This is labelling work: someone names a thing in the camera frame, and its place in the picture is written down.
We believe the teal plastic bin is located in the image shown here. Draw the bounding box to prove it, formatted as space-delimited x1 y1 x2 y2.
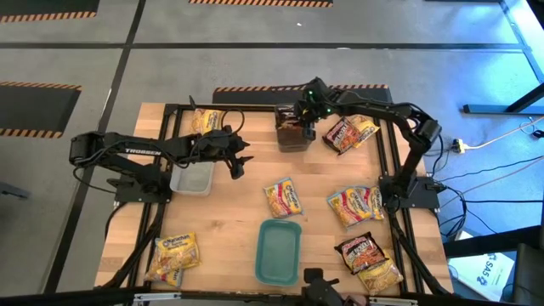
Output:
254 218 303 287

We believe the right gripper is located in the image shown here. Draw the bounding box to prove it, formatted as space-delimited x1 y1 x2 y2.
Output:
295 76 337 142

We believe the white printed cardboard box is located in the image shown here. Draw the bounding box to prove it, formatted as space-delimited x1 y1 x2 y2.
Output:
448 252 516 303

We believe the black hazard-striped floor mat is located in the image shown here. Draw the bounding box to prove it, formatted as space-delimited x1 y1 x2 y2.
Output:
0 81 82 139
212 83 394 110
0 0 101 25
189 0 335 9

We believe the yellow blue Maruchan ramen packet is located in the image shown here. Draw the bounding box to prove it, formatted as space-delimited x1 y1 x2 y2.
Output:
143 254 184 288
263 177 305 220
359 185 386 222
326 188 371 230

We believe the white floor cable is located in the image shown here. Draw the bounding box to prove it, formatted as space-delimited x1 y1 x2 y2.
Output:
465 116 544 150

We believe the white plastic bin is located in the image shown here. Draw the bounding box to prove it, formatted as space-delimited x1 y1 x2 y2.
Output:
168 160 216 197

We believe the black looped wrist cable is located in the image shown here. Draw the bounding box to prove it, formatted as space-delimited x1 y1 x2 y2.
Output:
220 108 247 137

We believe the black aluminium crossbeam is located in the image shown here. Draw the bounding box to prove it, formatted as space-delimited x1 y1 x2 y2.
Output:
0 287 544 306

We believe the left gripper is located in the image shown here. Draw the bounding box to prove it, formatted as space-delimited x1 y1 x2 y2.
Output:
199 125 255 179

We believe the black Maruchan ramen packet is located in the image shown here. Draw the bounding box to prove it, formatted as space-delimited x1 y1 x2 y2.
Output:
278 116 305 148
321 117 362 155
333 231 390 275

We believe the grey stand foot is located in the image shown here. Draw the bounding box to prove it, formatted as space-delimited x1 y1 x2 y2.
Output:
0 182 31 200

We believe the black floor cable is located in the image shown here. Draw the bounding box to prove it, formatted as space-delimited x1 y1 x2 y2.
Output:
433 155 544 184

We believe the dark transparent plastic bin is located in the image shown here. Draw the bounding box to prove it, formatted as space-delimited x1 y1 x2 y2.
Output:
274 103 314 153

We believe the black aluminium table frame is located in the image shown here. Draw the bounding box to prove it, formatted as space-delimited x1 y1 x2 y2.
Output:
99 95 451 298

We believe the black handle device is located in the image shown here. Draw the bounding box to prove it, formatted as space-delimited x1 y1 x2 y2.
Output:
302 267 343 306

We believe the black desk leg frame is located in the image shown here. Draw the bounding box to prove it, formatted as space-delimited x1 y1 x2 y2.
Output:
462 0 544 116

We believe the black metal bar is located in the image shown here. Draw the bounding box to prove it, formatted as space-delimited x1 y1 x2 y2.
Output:
443 224 544 259

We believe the silver metal bracket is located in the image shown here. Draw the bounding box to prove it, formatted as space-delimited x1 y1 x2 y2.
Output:
133 292 183 303
368 296 418 306

